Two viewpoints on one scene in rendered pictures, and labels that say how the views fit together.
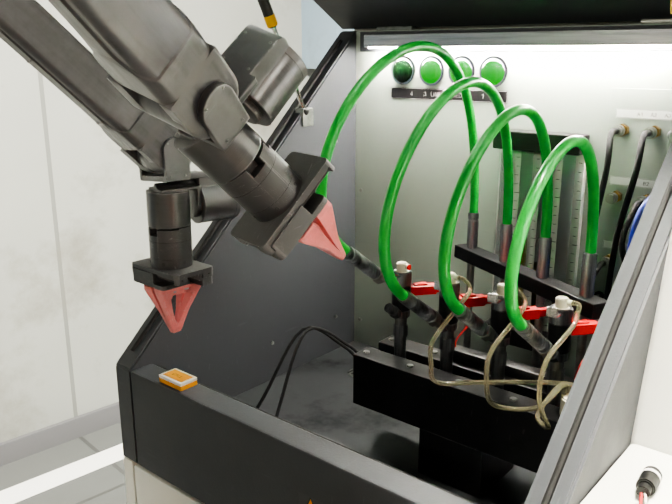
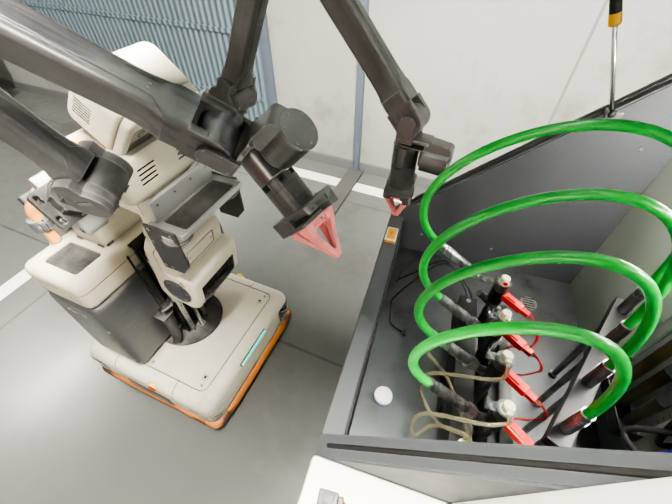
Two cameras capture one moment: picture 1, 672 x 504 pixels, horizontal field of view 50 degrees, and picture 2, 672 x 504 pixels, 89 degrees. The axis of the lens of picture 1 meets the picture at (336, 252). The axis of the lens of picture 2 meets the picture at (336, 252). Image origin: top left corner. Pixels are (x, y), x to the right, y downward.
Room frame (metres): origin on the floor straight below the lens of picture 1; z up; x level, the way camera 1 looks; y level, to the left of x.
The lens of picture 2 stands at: (0.56, -0.35, 1.62)
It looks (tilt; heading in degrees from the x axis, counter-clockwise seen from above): 47 degrees down; 68
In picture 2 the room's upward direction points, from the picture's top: straight up
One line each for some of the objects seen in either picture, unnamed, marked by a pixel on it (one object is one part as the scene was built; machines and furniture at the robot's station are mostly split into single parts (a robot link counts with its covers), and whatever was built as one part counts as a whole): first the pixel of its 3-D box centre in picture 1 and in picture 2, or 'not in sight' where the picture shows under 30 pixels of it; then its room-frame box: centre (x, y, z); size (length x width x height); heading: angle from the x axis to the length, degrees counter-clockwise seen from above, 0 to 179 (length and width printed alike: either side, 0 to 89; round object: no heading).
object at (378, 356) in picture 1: (468, 422); (470, 385); (0.92, -0.19, 0.91); 0.34 x 0.10 x 0.15; 50
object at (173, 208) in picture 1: (172, 206); (408, 154); (0.96, 0.22, 1.21); 0.07 x 0.06 x 0.07; 129
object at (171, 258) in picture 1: (171, 251); (401, 176); (0.96, 0.23, 1.15); 0.10 x 0.07 x 0.07; 50
